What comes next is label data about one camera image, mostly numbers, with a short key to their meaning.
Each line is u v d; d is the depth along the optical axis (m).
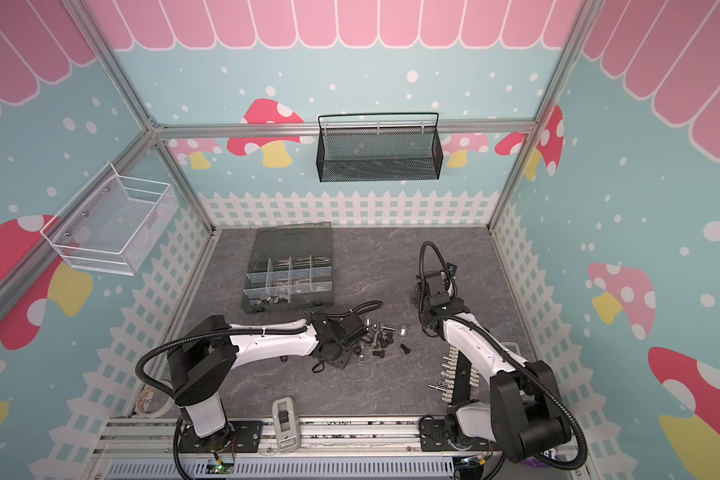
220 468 0.72
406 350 0.89
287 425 0.74
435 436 0.74
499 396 0.41
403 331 0.90
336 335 0.65
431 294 0.67
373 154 0.94
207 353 0.52
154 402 0.81
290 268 1.03
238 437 0.74
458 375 0.83
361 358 0.87
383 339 0.91
